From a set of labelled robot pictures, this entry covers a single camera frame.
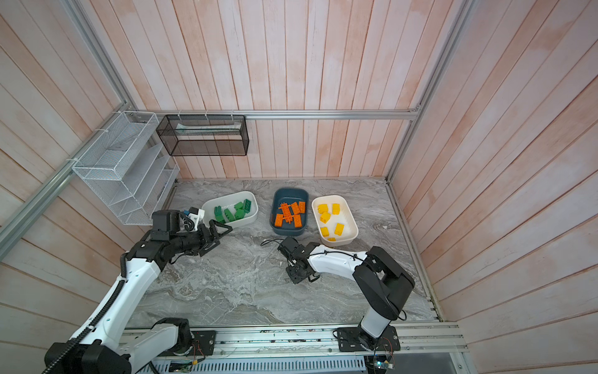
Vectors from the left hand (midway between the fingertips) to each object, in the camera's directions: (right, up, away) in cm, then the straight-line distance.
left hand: (226, 239), depth 75 cm
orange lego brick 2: (+23, +9, +31) cm, 40 cm away
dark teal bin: (+20, +15, +36) cm, 44 cm away
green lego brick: (-7, +6, +28) cm, 30 cm away
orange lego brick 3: (+24, +3, +28) cm, 37 cm away
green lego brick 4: (-3, +7, +29) cm, 30 cm away
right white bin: (+42, +4, +30) cm, 51 cm away
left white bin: (-7, +8, +32) cm, 33 cm away
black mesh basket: (-18, +43, +28) cm, 55 cm away
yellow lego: (+36, +5, +27) cm, 46 cm away
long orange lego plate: (+19, +8, +29) cm, 36 cm away
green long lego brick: (0, +11, +32) cm, 33 cm away
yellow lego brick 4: (+42, 0, +24) cm, 48 cm away
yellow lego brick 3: (+36, -1, +24) cm, 43 cm away
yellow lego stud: (+39, -3, +21) cm, 44 cm away
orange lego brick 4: (+15, +4, +28) cm, 32 cm away
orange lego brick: (+26, +10, +32) cm, 43 cm away
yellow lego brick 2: (+42, +9, +31) cm, 53 cm away
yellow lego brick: (+36, +9, +32) cm, 49 cm away
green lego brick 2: (-12, +7, +28) cm, 31 cm away
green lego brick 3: (-4, +10, +32) cm, 34 cm away
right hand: (+24, -15, +14) cm, 32 cm away
